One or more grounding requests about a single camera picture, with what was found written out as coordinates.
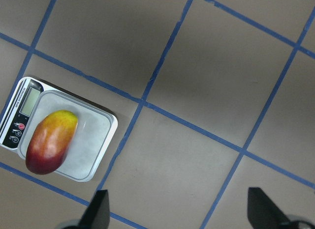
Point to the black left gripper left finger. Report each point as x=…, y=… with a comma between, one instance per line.
x=97, y=214

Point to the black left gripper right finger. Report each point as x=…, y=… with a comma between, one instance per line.
x=262, y=213

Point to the red yellow mango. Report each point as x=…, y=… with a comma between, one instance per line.
x=50, y=142

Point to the white digital kitchen scale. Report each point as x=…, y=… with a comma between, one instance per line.
x=33, y=100

